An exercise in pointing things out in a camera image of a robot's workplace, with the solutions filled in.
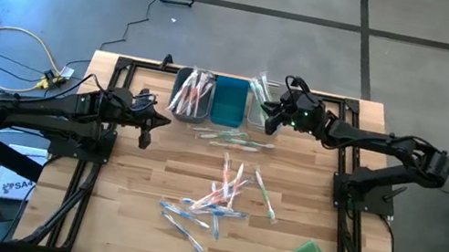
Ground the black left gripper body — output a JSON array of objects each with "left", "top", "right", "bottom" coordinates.
[{"left": 100, "top": 84, "right": 155, "bottom": 131}]

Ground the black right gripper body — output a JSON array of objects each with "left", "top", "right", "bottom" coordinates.
[{"left": 281, "top": 87, "right": 333, "bottom": 138}]

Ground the blue toothbrush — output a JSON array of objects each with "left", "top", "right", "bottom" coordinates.
[
  {"left": 155, "top": 199, "right": 215, "bottom": 231},
  {"left": 189, "top": 202, "right": 249, "bottom": 224},
  {"left": 179, "top": 195, "right": 239, "bottom": 216},
  {"left": 200, "top": 180, "right": 231, "bottom": 243},
  {"left": 154, "top": 209, "right": 212, "bottom": 252}
]

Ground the grey plastic bin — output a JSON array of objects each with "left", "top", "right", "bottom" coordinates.
[{"left": 165, "top": 65, "right": 218, "bottom": 127}]

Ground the blue plastic bin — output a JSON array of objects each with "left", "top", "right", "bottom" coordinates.
[{"left": 207, "top": 74, "right": 253, "bottom": 130}]

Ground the white power adapter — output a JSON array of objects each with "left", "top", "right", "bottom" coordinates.
[{"left": 57, "top": 64, "right": 77, "bottom": 81}]

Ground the black desk support bar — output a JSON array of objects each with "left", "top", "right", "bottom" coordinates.
[{"left": 0, "top": 131, "right": 50, "bottom": 184}]

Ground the white printed cardboard box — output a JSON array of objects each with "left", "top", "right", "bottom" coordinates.
[{"left": 0, "top": 141, "right": 51, "bottom": 206}]

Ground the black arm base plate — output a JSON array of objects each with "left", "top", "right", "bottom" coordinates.
[
  {"left": 46, "top": 120, "right": 119, "bottom": 167},
  {"left": 328, "top": 170, "right": 401, "bottom": 220}
]

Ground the yellow floor cable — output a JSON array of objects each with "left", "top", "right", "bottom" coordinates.
[{"left": 0, "top": 0, "right": 78, "bottom": 101}]

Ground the black fan power cable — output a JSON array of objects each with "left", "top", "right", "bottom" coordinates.
[{"left": 98, "top": 0, "right": 160, "bottom": 59}]

